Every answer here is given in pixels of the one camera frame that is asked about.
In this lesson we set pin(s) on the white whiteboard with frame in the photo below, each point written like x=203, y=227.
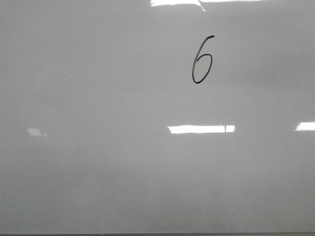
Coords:
x=157, y=116

